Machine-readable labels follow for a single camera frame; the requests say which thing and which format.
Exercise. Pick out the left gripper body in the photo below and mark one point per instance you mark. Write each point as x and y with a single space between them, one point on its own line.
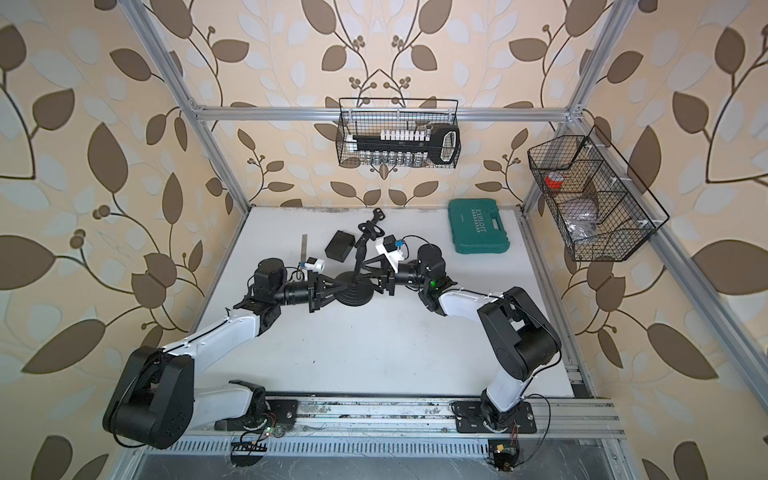
312 294

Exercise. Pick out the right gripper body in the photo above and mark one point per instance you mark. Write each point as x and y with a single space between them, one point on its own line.
390 280

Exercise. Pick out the black round base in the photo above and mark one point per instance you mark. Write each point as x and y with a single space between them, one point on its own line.
356 292

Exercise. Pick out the black mic stand rod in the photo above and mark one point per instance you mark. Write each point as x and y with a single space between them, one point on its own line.
369 231

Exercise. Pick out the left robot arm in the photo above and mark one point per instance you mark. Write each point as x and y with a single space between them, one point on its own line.
156 399

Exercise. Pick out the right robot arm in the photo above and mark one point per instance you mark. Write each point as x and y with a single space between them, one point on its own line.
521 338

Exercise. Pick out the small black box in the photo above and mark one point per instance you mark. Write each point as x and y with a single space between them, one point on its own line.
340 246

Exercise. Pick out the metal ruler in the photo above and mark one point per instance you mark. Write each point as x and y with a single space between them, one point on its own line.
303 249

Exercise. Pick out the green tool case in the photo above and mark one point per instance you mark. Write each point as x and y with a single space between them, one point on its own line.
476 227

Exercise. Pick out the socket set rack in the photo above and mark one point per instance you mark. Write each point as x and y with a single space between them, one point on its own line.
431 146

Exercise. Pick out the red item in basket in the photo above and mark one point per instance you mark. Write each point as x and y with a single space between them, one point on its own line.
554 180

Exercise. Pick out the plastic bag in basket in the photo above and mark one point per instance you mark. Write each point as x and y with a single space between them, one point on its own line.
580 217

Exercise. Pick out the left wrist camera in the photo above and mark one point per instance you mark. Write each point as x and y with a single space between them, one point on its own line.
312 264

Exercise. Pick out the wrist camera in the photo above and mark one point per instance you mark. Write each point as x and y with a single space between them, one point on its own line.
391 249
312 264

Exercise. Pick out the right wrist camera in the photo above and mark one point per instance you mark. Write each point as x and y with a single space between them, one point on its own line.
391 249

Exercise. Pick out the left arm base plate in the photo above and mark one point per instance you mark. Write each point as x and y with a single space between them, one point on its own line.
280 414

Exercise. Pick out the back wire basket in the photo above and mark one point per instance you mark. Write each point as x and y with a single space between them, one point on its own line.
373 114

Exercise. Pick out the wire basket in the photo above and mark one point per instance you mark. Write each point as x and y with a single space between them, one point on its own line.
373 114
628 212

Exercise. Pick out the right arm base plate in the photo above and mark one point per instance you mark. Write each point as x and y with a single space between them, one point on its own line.
482 417

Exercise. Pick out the right wire basket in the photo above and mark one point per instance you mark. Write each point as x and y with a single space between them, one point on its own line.
628 212

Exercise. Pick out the aluminium frame rail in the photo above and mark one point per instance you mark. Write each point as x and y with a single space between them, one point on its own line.
392 417

